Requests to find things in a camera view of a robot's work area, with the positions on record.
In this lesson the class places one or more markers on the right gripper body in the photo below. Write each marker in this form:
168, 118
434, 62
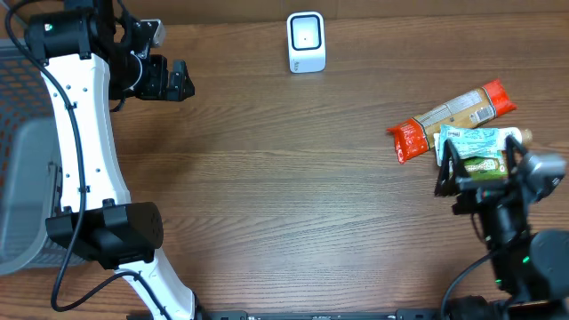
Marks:
482, 194

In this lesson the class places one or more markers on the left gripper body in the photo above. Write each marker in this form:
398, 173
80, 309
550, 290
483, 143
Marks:
166, 82

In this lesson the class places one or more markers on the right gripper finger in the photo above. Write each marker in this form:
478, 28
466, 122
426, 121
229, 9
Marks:
515, 152
452, 173

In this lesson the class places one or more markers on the green snack packet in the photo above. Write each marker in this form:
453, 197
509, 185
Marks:
487, 168

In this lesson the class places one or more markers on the light blue wipes packet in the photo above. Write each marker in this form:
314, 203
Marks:
481, 142

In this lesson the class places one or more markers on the orange pasta packet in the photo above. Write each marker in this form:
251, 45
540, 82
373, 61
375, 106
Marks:
415, 135

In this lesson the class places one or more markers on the white tube with gold cap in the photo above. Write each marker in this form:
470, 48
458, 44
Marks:
522, 135

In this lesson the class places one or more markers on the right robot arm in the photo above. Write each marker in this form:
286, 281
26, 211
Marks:
532, 268

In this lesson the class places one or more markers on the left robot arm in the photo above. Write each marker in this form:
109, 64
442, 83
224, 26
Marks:
92, 59

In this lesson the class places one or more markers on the white barcode scanner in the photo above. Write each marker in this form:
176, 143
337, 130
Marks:
306, 42

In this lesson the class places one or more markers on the grey plastic basket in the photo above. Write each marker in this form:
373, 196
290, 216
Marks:
31, 170

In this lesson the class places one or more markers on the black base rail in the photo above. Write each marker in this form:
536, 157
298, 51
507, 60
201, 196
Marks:
401, 314

